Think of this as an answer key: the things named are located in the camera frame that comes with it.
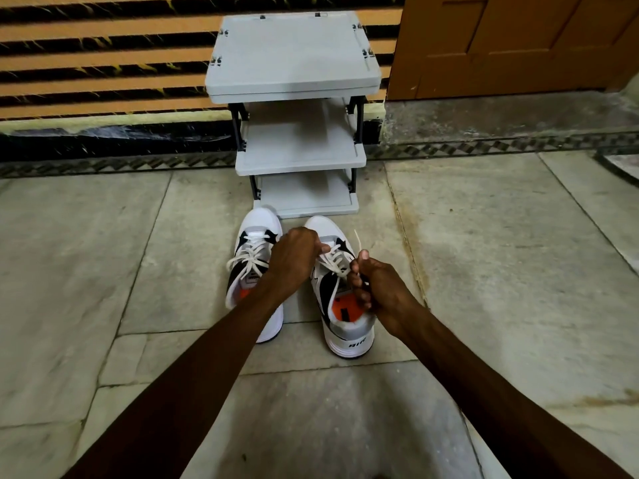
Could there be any person's right hand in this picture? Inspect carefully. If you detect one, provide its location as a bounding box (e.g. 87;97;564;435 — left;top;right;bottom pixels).
347;250;426;336

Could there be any person's left hand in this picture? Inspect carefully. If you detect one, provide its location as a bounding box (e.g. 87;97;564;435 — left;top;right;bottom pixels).
264;227;331;301

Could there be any white black sneaker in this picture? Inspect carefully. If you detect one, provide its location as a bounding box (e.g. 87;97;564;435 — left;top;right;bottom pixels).
226;208;285;344
304;216;376;359

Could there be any person's right forearm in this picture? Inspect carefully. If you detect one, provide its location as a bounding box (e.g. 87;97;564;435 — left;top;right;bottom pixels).
385;300;635;479

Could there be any person's left forearm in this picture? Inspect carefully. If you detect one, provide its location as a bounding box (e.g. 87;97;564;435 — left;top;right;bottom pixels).
62;276;300;479

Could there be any grey three-tier shoe rack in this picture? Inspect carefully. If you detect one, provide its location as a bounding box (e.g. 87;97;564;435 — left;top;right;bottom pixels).
205;11;382;220

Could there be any brown wooden door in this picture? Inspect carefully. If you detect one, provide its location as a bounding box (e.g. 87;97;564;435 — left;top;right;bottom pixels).
387;0;639;101

